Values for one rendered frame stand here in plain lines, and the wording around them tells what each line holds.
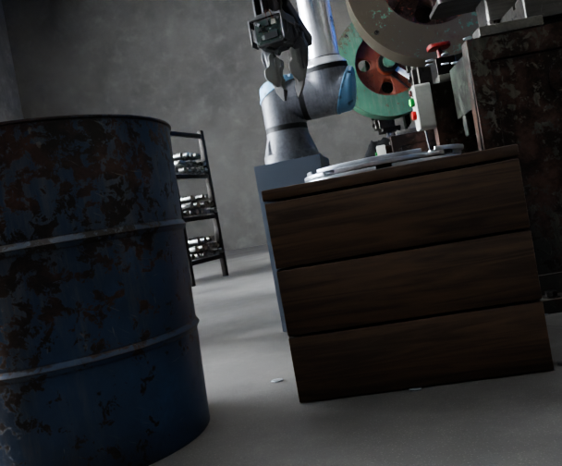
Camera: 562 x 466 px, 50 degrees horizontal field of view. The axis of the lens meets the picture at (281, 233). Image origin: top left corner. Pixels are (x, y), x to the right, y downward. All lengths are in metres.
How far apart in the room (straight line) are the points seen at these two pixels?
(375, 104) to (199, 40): 4.40
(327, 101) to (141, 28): 7.44
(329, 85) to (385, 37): 1.48
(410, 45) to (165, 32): 6.11
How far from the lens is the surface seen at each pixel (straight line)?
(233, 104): 8.48
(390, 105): 4.80
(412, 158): 1.02
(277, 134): 1.66
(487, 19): 1.74
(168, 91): 8.69
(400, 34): 3.11
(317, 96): 1.65
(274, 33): 1.19
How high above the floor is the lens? 0.30
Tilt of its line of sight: 1 degrees down
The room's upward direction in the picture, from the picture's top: 10 degrees counter-clockwise
